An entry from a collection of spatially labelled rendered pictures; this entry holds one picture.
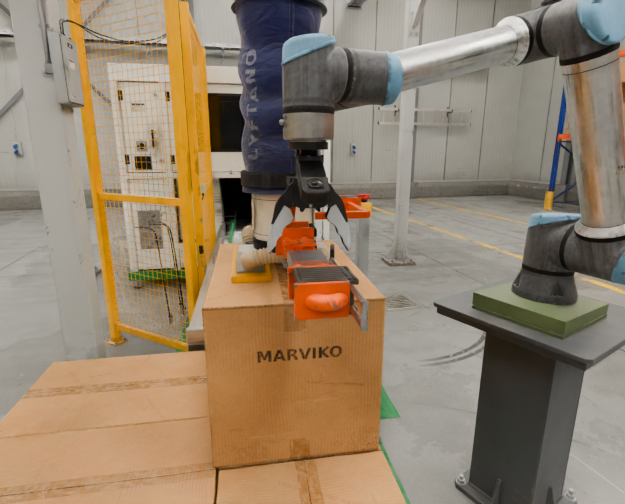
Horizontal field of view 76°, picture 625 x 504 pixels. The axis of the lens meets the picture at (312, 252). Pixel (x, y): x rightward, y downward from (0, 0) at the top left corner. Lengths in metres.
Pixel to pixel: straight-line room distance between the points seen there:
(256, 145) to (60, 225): 1.50
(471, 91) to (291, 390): 11.89
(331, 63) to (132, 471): 0.97
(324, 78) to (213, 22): 9.92
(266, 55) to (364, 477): 1.00
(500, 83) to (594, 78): 11.94
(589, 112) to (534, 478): 1.14
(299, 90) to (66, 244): 1.85
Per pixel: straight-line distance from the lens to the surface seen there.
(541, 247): 1.43
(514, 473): 1.72
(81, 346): 2.55
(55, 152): 2.33
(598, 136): 1.21
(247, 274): 1.01
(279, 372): 0.94
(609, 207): 1.28
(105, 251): 2.89
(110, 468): 1.16
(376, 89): 0.77
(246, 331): 0.89
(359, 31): 11.28
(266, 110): 1.03
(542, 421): 1.56
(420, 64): 0.99
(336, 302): 0.52
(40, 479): 1.21
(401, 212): 4.65
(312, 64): 0.71
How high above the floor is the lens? 1.26
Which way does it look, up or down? 14 degrees down
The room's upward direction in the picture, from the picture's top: straight up
